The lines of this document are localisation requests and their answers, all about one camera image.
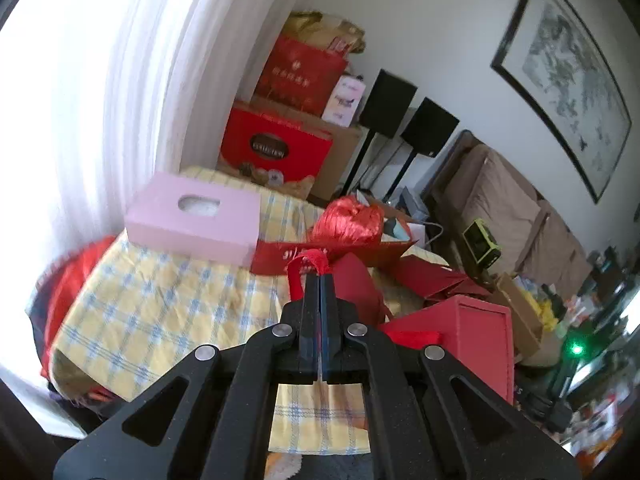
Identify red stitched box bag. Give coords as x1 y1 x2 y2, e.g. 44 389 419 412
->
286 249 514 403

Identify red plastic twine ball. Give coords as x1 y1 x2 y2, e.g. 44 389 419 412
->
308 195 385 246

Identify cardboard tray on sofa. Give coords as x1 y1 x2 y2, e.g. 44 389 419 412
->
489 274 544 359

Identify yellow plastic bag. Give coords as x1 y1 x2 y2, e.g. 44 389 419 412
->
514 276 559 332

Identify dark red paper bags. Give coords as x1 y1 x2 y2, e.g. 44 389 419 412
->
250 240 490 304

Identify green portable radio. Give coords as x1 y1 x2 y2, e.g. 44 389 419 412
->
463 218 502 270

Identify beige cushion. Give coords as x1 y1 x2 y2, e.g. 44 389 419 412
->
461 145 540 275
521 200 592 300

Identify pink tissue box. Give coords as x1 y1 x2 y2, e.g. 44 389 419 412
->
125 172 260 268

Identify open box with clutter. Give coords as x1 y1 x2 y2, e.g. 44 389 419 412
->
354 191 445 249

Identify brown sofa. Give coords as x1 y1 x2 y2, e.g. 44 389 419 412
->
423 130 592 300

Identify red Collection gift box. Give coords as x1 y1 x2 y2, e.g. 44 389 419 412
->
217 102 333 200

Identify large brown cardboard box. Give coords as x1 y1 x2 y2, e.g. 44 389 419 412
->
250 96 363 203

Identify left black speaker on stand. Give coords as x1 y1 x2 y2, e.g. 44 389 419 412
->
340 70 418 196

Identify small pink white box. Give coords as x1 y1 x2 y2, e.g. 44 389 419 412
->
321 75 366 128

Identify dark red gift box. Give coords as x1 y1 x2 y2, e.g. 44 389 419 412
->
255 35 347 116

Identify white sheer curtain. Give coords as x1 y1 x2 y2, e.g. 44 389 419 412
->
1 0 296 438

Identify framed ink painting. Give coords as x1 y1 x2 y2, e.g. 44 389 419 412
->
491 0 632 202

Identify gold crinkled gift bag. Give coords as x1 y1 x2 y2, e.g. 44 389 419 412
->
282 11 367 56

